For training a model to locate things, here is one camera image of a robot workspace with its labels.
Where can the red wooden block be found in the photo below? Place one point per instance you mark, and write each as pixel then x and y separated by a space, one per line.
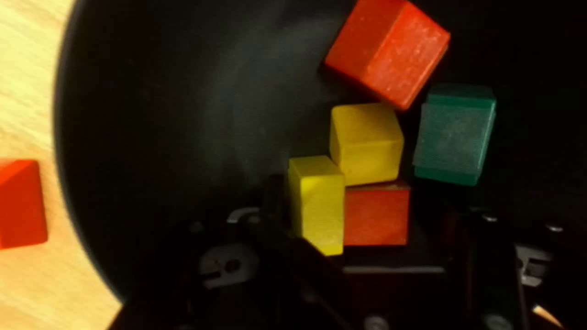
pixel 20 204
pixel 376 213
pixel 390 56

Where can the yellow wooden block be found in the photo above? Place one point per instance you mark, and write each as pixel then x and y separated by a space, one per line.
pixel 366 144
pixel 317 204

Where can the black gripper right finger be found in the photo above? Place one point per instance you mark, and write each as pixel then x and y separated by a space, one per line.
pixel 487 276

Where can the green wooden block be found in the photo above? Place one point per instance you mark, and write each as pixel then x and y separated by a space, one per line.
pixel 454 138

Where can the black bowl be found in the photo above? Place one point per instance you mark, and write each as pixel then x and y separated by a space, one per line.
pixel 183 122

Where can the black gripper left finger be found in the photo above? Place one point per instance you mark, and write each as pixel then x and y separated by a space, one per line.
pixel 275 221

